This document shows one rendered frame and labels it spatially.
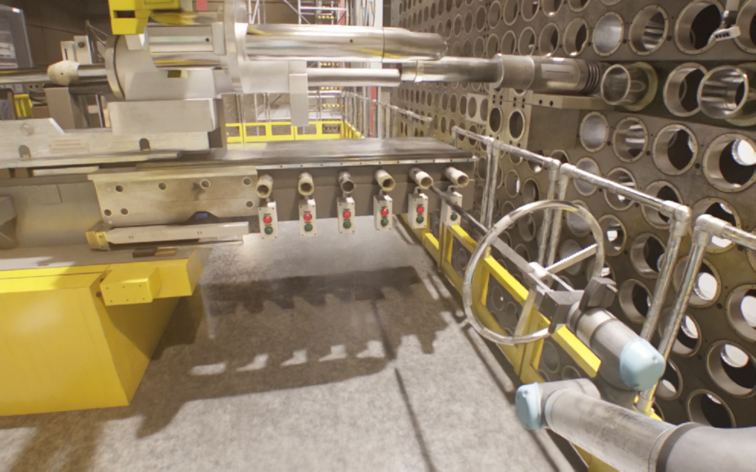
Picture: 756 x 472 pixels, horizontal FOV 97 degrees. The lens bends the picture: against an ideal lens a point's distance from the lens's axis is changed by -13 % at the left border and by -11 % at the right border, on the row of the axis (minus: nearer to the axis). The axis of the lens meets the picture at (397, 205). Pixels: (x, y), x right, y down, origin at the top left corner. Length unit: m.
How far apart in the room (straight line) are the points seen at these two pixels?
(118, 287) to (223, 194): 0.55
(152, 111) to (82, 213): 0.60
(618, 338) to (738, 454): 0.34
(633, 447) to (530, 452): 1.17
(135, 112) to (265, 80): 0.54
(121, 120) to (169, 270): 0.63
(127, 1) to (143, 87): 0.33
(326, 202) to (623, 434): 1.49
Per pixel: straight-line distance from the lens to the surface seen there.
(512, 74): 2.10
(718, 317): 2.16
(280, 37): 1.50
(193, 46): 1.51
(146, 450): 1.82
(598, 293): 0.79
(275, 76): 1.79
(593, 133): 2.73
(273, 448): 1.67
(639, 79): 2.23
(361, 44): 1.52
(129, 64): 1.89
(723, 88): 2.04
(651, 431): 0.53
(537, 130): 2.51
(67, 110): 2.38
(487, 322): 2.15
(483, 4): 4.04
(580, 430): 0.63
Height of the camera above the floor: 1.30
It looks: 19 degrees down
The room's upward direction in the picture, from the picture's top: 1 degrees clockwise
